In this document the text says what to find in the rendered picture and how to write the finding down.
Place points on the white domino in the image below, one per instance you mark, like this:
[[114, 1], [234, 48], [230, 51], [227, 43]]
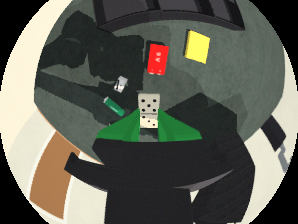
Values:
[[148, 105]]

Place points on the red 9v battery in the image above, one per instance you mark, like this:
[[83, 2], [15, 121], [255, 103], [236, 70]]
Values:
[[157, 59]]

